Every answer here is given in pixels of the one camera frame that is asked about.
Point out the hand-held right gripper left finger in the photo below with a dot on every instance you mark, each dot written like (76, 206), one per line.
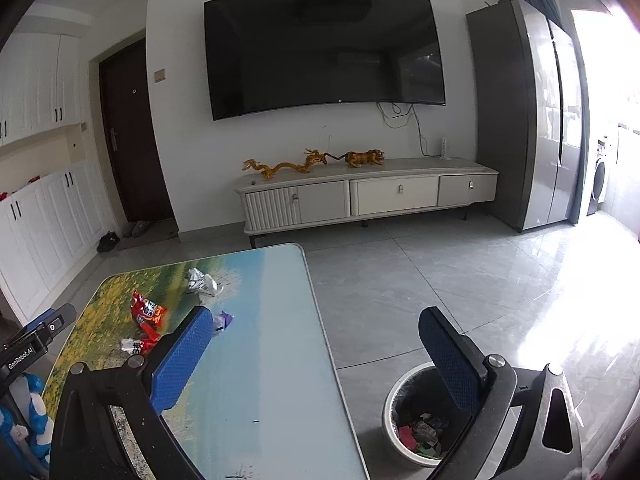
(180, 360)

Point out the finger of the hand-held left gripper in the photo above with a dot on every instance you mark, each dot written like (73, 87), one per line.
(47, 321)

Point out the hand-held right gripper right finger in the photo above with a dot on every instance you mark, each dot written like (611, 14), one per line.
(450, 360)

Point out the red white wrapper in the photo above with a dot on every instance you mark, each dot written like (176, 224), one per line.
(134, 345)

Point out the red snack packet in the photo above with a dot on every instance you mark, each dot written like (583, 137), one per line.
(147, 312)

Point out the small purple wrapper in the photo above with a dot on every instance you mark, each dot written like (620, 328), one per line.
(223, 321)

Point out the silver white wrapper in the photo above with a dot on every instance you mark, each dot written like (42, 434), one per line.
(424, 427)

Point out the white round trash bin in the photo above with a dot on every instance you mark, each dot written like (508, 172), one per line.
(392, 410)

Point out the pink paper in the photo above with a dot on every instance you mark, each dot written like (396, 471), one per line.
(407, 435)

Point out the light green paper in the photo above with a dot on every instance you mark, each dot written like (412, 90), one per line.
(429, 453)

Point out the person's left hand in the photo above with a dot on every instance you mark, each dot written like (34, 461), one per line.
(35, 410)

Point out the landscape printed table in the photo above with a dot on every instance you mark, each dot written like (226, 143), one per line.
(270, 360)

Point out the white floor cabinet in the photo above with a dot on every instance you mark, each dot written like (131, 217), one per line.
(50, 230)

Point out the black shoes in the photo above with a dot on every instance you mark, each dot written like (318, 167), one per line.
(107, 242)

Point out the grey slippers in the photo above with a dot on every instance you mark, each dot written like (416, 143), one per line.
(137, 229)

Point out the white television cabinet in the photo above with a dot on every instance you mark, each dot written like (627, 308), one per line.
(395, 195)

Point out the dark brown entrance door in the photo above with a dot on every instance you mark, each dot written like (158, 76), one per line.
(135, 150)

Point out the white power strip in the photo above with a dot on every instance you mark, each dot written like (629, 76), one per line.
(444, 147)

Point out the golden tiger figurine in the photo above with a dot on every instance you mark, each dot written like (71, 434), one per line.
(362, 158)

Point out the golden dragon figurine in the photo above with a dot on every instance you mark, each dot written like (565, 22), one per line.
(285, 166)

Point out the white washing machine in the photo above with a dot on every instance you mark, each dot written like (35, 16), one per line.
(597, 175)

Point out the grey double door refrigerator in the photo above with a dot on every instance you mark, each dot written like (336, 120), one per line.
(505, 110)

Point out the white wall cabinet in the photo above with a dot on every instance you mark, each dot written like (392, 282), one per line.
(35, 85)

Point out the beige wall switch plate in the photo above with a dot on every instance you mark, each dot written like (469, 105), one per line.
(160, 75)

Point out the black wall television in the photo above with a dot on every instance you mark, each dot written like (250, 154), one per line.
(320, 50)

